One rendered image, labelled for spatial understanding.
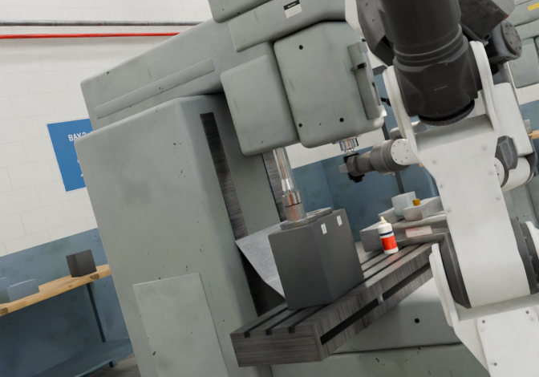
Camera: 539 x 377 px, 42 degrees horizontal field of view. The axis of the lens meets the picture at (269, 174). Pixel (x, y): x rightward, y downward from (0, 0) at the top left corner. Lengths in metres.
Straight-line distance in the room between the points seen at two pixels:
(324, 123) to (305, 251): 0.42
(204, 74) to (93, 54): 5.13
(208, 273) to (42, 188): 4.44
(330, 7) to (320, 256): 0.65
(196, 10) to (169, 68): 6.36
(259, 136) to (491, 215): 0.90
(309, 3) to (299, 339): 0.87
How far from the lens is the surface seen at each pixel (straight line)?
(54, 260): 6.36
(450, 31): 1.21
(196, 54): 2.15
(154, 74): 2.27
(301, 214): 1.68
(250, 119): 2.02
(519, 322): 1.33
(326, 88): 1.90
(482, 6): 1.41
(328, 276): 1.65
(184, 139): 2.05
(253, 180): 2.22
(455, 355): 1.85
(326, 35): 1.90
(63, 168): 6.60
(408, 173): 9.09
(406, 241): 2.17
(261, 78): 1.99
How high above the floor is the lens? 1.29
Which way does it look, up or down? 1 degrees down
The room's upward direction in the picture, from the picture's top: 16 degrees counter-clockwise
